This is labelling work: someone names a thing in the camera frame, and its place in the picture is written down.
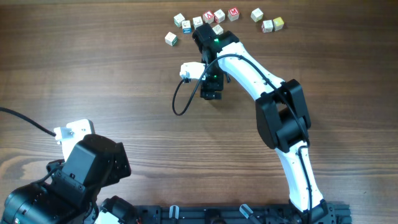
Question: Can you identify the red-sided wooden block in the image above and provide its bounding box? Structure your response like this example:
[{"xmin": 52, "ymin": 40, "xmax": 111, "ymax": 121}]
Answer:
[
  {"xmin": 212, "ymin": 24, "xmax": 224, "ymax": 35},
  {"xmin": 261, "ymin": 20, "xmax": 274, "ymax": 33}
]

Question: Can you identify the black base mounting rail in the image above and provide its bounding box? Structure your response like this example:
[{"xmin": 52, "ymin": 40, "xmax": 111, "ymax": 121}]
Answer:
[{"xmin": 133, "ymin": 202, "xmax": 353, "ymax": 224}]

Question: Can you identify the plain wooden block right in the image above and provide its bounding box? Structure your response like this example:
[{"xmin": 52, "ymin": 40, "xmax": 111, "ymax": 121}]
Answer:
[{"xmin": 251, "ymin": 8, "xmax": 264, "ymax": 22}]

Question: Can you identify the red letter A block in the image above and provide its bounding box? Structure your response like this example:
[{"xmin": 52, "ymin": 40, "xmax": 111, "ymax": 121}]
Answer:
[{"xmin": 202, "ymin": 11, "xmax": 215, "ymax": 24}]

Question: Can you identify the black left camera cable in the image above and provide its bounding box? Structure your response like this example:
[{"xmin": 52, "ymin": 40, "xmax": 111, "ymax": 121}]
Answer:
[{"xmin": 0, "ymin": 106, "xmax": 57, "ymax": 138}]

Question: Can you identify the wooden block beside A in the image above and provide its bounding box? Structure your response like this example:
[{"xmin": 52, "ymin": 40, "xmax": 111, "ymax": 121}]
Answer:
[{"xmin": 214, "ymin": 9, "xmax": 225, "ymax": 24}]

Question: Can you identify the yellow wooden block right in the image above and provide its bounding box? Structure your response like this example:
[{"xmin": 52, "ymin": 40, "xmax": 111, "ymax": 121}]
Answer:
[{"xmin": 272, "ymin": 17, "xmax": 285, "ymax": 31}]

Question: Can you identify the red letter M block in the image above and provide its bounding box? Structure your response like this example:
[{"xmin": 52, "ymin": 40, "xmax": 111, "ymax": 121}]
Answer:
[{"xmin": 228, "ymin": 7, "xmax": 239, "ymax": 21}]

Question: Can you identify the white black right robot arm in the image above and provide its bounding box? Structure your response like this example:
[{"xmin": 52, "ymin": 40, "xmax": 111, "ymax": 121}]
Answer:
[{"xmin": 189, "ymin": 24, "xmax": 338, "ymax": 223}]

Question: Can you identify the blue-sided wooden block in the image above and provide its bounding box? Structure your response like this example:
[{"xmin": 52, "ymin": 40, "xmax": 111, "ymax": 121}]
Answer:
[{"xmin": 182, "ymin": 20, "xmax": 192, "ymax": 34}]

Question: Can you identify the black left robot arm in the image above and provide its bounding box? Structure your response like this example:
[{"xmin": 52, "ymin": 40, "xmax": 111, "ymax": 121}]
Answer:
[{"xmin": 1, "ymin": 134, "xmax": 131, "ymax": 223}]

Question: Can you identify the plain wooden picture block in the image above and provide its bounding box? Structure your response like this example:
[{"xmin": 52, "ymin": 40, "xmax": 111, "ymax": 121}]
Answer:
[{"xmin": 192, "ymin": 16, "xmax": 203, "ymax": 29}]

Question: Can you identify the green-edged wooden block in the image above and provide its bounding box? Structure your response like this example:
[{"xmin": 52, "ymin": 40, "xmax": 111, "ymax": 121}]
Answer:
[{"xmin": 174, "ymin": 13, "xmax": 185, "ymax": 27}]

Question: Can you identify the green-sided wooden block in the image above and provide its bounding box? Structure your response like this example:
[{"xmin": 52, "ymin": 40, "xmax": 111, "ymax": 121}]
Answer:
[{"xmin": 165, "ymin": 32, "xmax": 178, "ymax": 46}]

